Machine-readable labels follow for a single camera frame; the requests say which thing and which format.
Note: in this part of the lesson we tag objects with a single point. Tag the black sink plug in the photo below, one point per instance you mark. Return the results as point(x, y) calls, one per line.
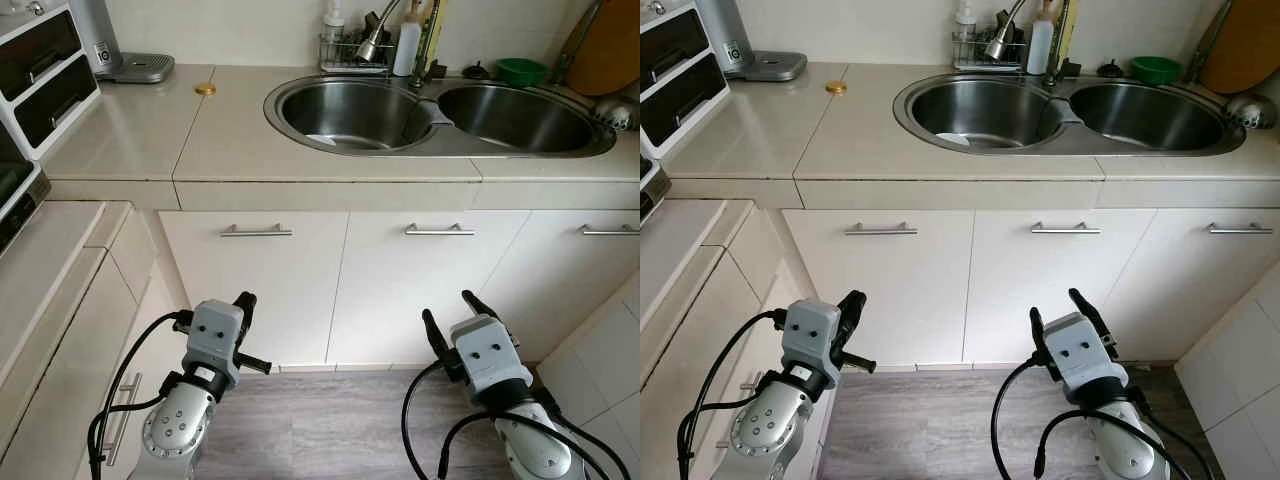
point(1110, 70)
point(477, 72)

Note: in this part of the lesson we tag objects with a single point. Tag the round wooden cutting board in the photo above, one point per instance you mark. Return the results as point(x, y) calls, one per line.
point(610, 50)
point(1245, 50)

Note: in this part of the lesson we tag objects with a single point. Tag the silver coffee machine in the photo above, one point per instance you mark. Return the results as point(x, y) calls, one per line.
point(95, 30)
point(725, 30)

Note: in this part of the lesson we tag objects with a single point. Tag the tall yellow bottle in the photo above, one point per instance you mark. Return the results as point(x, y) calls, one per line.
point(1063, 30)
point(436, 30)

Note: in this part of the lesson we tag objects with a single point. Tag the white unit with black drawers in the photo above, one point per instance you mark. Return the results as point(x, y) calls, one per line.
point(670, 60)
point(40, 60)

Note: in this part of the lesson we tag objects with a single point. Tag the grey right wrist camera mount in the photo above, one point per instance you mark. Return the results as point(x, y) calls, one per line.
point(490, 355)
point(1085, 355)

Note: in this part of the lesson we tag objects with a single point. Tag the black microwave oven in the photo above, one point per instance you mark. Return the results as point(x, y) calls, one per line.
point(12, 200)

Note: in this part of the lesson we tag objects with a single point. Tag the small gold cap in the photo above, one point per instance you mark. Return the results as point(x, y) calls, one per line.
point(205, 89)
point(836, 87)

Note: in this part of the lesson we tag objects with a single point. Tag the white cabinet door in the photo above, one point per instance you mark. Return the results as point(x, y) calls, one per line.
point(1000, 290)
point(60, 420)
point(660, 380)
point(390, 290)
point(570, 290)
point(870, 300)
point(270, 300)
point(1190, 290)

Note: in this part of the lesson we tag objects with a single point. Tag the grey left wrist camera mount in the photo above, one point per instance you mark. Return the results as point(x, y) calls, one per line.
point(215, 335)
point(810, 335)

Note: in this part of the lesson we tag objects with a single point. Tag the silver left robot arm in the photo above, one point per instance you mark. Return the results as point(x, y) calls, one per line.
point(175, 432)
point(770, 435)

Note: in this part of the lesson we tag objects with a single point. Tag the green plastic bowl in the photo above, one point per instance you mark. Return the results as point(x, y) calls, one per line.
point(520, 72)
point(1156, 70)

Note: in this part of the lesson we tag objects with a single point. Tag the plain white plastic bottle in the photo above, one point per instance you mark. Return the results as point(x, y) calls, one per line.
point(1040, 48)
point(407, 50)

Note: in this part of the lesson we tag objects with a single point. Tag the steel flexible kitchen faucet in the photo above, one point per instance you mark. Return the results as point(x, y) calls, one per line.
point(372, 45)
point(998, 42)

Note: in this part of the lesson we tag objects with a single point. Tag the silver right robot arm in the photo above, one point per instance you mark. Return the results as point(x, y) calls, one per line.
point(1125, 455)
point(535, 455)

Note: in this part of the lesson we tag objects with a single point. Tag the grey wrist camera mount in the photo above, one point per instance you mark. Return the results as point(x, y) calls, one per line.
point(1085, 355)
point(215, 335)
point(810, 335)
point(490, 355)

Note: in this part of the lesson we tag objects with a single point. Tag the stainless steel double sink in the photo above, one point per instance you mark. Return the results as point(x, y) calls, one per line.
point(500, 115)
point(1140, 115)

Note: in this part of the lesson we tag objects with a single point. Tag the clear pump dispenser bottle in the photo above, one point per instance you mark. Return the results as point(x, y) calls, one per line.
point(965, 25)
point(333, 25)

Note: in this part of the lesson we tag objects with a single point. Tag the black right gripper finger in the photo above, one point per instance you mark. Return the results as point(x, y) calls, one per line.
point(1040, 335)
point(433, 335)
point(483, 305)
point(1088, 305)

